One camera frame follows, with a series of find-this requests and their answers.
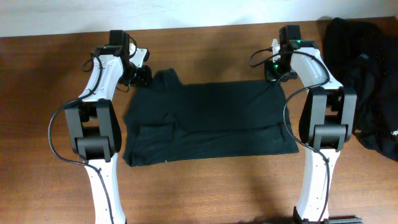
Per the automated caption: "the black t-shirt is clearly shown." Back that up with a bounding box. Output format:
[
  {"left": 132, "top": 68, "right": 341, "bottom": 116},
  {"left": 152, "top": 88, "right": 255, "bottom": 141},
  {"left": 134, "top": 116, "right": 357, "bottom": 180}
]
[{"left": 123, "top": 69, "right": 299, "bottom": 167}]

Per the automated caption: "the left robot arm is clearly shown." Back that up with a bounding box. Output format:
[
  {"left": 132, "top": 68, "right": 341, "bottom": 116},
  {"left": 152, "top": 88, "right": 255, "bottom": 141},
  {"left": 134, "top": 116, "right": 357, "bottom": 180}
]
[{"left": 63, "top": 30, "right": 152, "bottom": 223}]

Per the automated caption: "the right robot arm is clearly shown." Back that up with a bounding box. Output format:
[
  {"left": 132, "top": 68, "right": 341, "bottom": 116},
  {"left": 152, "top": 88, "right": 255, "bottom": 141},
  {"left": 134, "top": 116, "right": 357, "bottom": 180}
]
[{"left": 264, "top": 25, "right": 363, "bottom": 223}]

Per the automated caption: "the pile of black clothes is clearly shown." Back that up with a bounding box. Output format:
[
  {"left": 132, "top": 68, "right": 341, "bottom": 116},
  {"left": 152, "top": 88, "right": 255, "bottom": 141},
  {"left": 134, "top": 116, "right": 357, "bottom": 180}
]
[{"left": 323, "top": 17, "right": 397, "bottom": 161}]

